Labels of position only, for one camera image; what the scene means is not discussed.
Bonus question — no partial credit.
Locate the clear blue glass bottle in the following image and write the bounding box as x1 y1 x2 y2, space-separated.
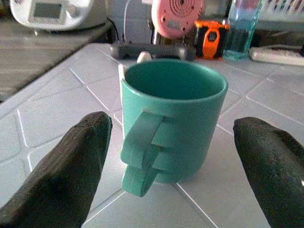
223 0 263 61

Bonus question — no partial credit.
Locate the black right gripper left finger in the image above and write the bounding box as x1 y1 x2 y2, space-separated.
0 111 113 228

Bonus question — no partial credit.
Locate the orange and black device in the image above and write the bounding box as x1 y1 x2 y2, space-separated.
193 19 230 60

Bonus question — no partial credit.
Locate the white slatted basket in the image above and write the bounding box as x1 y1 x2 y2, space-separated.
259 0 304 22

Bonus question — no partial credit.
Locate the white rice cooker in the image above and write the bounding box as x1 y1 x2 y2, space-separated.
9 0 108 32

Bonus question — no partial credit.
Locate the white cable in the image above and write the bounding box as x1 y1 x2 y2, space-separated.
123 0 133 42

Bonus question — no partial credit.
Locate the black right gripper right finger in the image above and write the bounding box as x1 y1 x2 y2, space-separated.
233 116 304 228

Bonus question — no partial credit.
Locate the white spoon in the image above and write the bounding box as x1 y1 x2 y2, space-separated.
118 50 152 81

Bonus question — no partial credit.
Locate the teal ceramic mug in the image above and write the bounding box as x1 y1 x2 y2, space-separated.
120 59 229 198

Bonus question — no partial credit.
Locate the pink round appliance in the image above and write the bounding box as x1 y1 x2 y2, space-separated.
151 0 204 40

